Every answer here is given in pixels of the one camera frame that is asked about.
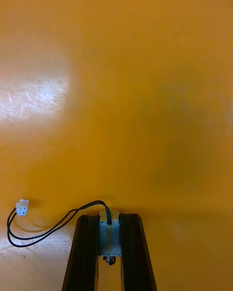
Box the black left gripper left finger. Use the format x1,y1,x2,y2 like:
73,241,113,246
62,214,100,291

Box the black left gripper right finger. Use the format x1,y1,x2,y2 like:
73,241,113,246
120,213,157,291

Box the small metal solenoid with cable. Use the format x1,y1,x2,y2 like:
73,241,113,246
6,199,121,266

